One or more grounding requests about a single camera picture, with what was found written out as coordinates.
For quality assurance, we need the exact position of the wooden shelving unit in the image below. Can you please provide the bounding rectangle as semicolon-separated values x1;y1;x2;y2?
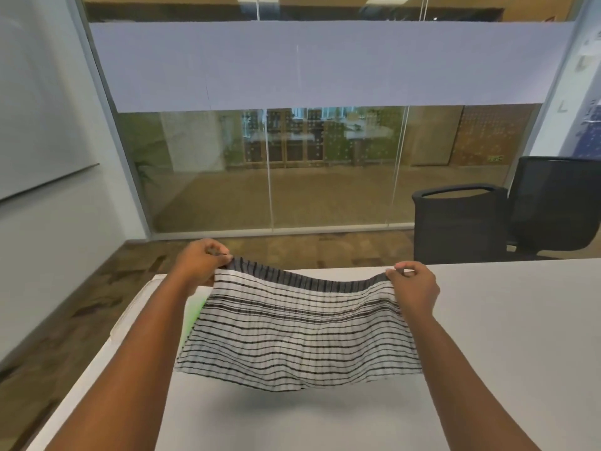
241;106;406;168

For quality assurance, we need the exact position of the person's left hand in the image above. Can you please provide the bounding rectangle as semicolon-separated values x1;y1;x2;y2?
180;237;235;297

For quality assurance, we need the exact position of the black white striped cloth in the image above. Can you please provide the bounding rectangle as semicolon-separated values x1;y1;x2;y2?
174;256;424;394

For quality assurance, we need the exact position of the person's left forearm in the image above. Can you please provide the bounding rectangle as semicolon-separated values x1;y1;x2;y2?
44;272;208;451

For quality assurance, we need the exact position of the person's right hand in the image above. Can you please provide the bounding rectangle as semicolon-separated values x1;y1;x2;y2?
385;261;441;321

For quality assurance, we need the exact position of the green plastic lid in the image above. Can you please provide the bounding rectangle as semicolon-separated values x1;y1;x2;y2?
182;297;208;340

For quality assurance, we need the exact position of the person's right forearm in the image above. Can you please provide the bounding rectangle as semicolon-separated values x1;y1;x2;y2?
406;308;544;451

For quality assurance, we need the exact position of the black office chair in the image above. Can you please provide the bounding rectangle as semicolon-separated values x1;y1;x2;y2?
505;155;601;262

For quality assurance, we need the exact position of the whiteboard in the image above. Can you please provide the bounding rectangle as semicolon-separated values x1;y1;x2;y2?
0;0;101;203

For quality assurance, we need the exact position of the clear plastic container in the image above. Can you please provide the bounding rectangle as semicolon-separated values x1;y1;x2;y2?
110;274;162;345

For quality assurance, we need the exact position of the black mesh chair with handle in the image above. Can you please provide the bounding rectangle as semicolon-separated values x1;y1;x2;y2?
411;183;511;266

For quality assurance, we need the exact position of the green potted plant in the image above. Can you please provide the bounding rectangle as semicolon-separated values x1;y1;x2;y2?
133;144;162;194

